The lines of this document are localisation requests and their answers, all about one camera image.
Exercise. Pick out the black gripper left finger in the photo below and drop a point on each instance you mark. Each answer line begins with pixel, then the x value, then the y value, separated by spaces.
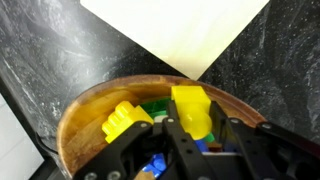
pixel 160 153

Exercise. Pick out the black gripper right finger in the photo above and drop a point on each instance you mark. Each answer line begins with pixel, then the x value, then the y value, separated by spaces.
pixel 266 150

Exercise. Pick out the small yellow toy block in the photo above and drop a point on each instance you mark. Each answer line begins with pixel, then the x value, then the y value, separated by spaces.
pixel 191 106

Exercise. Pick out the large blue toy block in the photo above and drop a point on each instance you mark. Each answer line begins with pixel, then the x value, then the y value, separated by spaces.
pixel 156 165

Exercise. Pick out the small blue toy block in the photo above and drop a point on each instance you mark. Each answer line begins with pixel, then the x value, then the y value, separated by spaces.
pixel 201 145

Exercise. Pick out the yellow studded toy block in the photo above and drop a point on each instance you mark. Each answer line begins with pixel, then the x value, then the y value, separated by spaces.
pixel 125 121

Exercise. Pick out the green toy block in bowl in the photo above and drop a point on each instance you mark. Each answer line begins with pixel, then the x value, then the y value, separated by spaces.
pixel 156 106

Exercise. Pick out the round wooden bowl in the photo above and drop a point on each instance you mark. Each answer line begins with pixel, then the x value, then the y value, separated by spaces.
pixel 90 110

